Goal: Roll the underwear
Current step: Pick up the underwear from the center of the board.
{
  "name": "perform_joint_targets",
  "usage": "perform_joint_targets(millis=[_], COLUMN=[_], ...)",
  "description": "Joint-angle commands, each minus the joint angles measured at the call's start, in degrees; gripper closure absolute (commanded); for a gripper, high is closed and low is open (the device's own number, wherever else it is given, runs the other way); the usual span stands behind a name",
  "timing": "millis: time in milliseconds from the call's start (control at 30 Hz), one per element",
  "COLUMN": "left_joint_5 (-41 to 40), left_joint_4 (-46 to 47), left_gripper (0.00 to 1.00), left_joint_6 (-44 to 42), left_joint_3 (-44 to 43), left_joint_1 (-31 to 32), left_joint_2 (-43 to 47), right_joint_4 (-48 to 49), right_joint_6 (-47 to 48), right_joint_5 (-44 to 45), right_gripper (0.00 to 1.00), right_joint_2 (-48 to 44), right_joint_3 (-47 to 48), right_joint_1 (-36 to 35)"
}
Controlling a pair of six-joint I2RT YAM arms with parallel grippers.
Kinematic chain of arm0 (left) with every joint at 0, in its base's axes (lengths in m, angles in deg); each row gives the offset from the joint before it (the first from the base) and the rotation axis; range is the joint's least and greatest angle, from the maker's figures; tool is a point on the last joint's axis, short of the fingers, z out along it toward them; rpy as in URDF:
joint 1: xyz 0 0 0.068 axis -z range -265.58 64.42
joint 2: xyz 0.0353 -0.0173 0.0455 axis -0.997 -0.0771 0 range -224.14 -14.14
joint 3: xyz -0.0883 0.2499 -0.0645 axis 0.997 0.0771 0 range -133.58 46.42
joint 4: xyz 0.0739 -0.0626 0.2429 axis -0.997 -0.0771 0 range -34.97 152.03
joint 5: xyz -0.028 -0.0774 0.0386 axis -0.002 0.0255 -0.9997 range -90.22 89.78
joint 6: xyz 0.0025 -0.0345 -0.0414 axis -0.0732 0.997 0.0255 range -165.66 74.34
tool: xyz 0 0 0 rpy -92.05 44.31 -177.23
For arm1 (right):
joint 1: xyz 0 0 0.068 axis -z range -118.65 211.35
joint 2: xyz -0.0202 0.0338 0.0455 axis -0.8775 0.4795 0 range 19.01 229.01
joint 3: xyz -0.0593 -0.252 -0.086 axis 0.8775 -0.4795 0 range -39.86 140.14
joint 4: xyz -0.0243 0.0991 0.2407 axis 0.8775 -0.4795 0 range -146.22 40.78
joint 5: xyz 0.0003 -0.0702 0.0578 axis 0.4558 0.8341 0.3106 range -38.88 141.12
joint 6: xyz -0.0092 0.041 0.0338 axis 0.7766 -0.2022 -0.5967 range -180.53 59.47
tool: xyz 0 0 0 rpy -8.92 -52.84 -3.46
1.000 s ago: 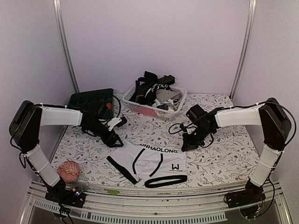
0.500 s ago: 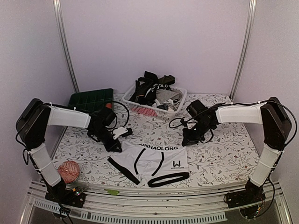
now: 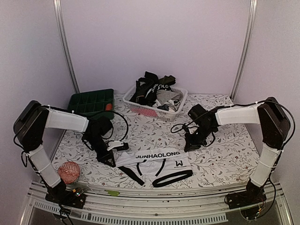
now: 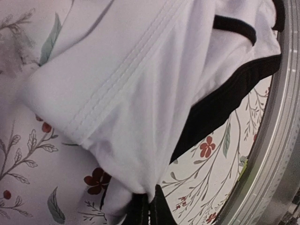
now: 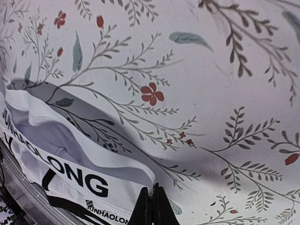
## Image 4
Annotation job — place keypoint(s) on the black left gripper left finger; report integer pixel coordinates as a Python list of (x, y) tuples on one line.
[(138, 212)]

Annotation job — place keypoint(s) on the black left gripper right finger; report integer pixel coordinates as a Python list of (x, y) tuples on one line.
[(160, 213)]

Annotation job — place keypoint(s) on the white underwear with black trim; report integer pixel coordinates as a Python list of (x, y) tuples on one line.
[(137, 83)]

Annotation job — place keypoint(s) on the floral patterned table mat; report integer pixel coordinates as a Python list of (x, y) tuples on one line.
[(45, 180)]

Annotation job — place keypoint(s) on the aluminium front table rail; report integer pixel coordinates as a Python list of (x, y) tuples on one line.
[(272, 177)]

